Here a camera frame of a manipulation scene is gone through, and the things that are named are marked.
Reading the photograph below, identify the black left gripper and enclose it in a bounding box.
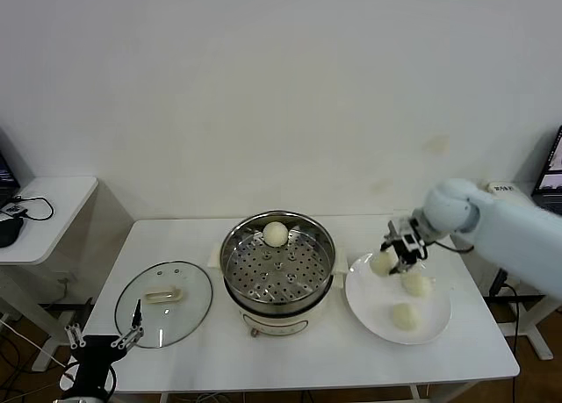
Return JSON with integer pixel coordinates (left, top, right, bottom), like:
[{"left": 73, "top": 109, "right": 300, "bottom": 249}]
[{"left": 64, "top": 299, "right": 145, "bottom": 395}]

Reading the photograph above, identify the white side desk with label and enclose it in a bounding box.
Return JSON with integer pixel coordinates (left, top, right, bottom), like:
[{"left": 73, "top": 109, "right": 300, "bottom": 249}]
[{"left": 476, "top": 181, "right": 562, "bottom": 363}]

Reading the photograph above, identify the black looped desk cable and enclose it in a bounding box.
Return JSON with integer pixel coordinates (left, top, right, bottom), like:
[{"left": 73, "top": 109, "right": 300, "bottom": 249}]
[{"left": 12, "top": 195, "right": 55, "bottom": 223}]

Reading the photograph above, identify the dark laptop with grey screen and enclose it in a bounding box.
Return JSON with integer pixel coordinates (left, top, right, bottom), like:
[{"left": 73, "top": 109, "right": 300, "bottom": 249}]
[{"left": 530, "top": 126, "right": 562, "bottom": 213}]

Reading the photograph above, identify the stainless steel steamer basket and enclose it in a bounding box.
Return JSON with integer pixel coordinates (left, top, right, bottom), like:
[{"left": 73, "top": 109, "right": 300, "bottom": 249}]
[{"left": 207, "top": 209, "right": 351, "bottom": 307}]

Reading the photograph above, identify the black laptop adapter cable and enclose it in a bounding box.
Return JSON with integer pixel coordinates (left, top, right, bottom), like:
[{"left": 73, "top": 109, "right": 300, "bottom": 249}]
[{"left": 490, "top": 266, "right": 511, "bottom": 297}]

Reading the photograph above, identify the white floor cable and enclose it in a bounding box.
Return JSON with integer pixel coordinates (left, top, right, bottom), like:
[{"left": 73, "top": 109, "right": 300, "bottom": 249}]
[{"left": 0, "top": 318, "right": 67, "bottom": 371}]

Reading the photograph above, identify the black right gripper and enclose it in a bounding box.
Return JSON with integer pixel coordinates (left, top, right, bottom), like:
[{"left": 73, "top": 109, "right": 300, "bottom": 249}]
[{"left": 379, "top": 217, "right": 429, "bottom": 277}]

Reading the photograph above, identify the white round plate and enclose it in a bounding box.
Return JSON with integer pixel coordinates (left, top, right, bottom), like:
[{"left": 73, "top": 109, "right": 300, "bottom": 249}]
[{"left": 344, "top": 251, "right": 453, "bottom": 346}]

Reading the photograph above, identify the black computer mouse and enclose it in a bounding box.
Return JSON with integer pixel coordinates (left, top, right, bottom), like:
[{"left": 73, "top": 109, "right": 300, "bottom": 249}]
[{"left": 0, "top": 217, "right": 24, "bottom": 248}]

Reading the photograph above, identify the black hanging power cable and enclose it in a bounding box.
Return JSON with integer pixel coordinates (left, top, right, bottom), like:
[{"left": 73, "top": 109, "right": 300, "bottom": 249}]
[{"left": 504, "top": 284, "right": 537, "bottom": 347}]

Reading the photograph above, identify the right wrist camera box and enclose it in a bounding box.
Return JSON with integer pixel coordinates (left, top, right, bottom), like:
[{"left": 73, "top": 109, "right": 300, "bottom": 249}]
[{"left": 402, "top": 234, "right": 426, "bottom": 255}]

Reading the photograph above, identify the white side desk with mouse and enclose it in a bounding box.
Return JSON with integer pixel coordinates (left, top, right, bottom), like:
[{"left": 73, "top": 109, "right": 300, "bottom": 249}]
[{"left": 0, "top": 176, "right": 100, "bottom": 373}]

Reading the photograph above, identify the white steamed baozi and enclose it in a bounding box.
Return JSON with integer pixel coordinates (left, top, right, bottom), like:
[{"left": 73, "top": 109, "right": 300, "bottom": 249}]
[
  {"left": 370, "top": 250, "right": 399, "bottom": 277},
  {"left": 401, "top": 272, "right": 434, "bottom": 299},
  {"left": 262, "top": 221, "right": 290, "bottom": 248},
  {"left": 391, "top": 302, "right": 422, "bottom": 332}
]

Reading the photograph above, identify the white wall socket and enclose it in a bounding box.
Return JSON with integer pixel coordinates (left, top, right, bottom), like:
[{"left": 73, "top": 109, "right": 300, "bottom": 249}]
[{"left": 55, "top": 271, "right": 74, "bottom": 299}]

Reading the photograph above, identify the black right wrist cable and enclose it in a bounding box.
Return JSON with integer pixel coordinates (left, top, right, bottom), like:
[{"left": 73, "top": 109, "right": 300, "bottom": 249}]
[{"left": 428, "top": 239, "right": 476, "bottom": 254}]

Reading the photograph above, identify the round glass pot lid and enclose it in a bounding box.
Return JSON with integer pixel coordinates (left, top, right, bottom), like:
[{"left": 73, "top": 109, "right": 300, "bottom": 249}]
[{"left": 114, "top": 261, "right": 214, "bottom": 349}]

